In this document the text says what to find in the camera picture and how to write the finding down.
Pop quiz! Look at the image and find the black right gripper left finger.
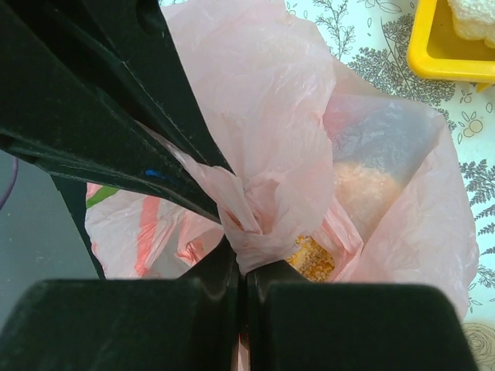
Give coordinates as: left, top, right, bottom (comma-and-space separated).
1, 241, 239, 370

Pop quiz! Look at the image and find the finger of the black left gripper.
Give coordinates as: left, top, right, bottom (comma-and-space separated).
1, 1, 219, 221
22, 1, 229, 168

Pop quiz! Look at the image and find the yellow food tray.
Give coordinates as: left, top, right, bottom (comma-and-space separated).
407, 1, 494, 92

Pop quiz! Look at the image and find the pink plastic bag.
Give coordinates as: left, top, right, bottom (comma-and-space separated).
85, 1, 479, 317

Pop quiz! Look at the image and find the toy cauliflower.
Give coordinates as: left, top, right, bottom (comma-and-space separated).
448, 0, 494, 49

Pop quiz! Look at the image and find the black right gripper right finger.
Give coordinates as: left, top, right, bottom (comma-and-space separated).
246, 262, 476, 370

